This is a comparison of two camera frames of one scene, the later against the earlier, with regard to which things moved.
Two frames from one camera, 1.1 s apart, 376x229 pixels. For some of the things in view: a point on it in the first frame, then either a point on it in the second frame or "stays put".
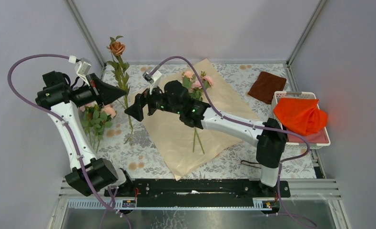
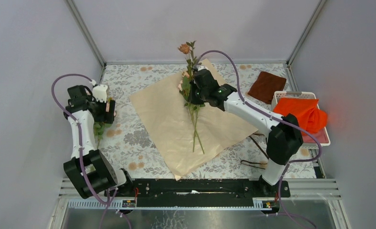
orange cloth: x=302 y=115 stays put
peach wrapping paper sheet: x=174 y=140 stays put
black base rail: x=195 y=192 stays put
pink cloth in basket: x=319 y=137 stays put
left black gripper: x=107 y=93 → x=106 y=117
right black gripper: x=136 y=110 → x=193 y=99
